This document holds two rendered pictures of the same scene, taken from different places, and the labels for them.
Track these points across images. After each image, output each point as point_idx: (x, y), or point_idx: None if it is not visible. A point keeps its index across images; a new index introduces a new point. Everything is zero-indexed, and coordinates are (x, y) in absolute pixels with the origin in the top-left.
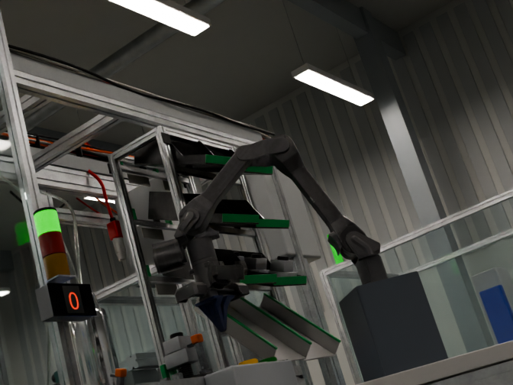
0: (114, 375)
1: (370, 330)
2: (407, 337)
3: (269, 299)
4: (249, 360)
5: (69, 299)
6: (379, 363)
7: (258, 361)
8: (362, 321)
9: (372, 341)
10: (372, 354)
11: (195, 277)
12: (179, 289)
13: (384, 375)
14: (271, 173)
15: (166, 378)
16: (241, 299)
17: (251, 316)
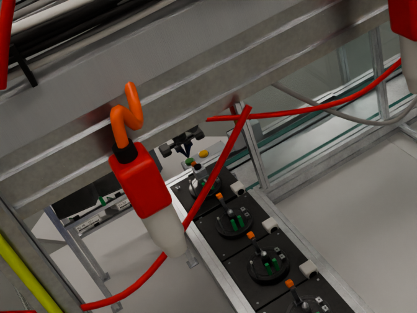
0: (222, 197)
1: (154, 151)
2: None
3: (72, 220)
4: (204, 149)
5: None
6: (159, 163)
7: (192, 160)
8: (150, 151)
9: (156, 156)
10: (156, 163)
11: (183, 133)
12: (201, 130)
13: (161, 166)
14: None
15: (217, 176)
16: (110, 198)
17: (115, 205)
